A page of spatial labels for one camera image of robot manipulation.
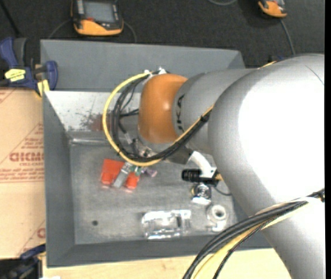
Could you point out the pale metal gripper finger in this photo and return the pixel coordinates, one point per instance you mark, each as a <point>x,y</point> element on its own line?
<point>120,178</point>

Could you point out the orange-red flat block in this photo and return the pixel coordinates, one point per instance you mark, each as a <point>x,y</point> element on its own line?
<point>109,171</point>

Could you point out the small purple piece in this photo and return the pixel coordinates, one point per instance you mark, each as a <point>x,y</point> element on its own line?
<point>150,172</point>

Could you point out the grey metal bin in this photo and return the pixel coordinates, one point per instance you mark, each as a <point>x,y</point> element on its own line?
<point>95,202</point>

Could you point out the shiny clear glass piece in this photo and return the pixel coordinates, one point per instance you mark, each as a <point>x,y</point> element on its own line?
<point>201,193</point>

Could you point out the brown cardboard board, red print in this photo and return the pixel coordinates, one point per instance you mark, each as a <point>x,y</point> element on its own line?
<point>14,161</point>

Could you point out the black cylinder on white bracket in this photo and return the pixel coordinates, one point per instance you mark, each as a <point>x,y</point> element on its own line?
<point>194,174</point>

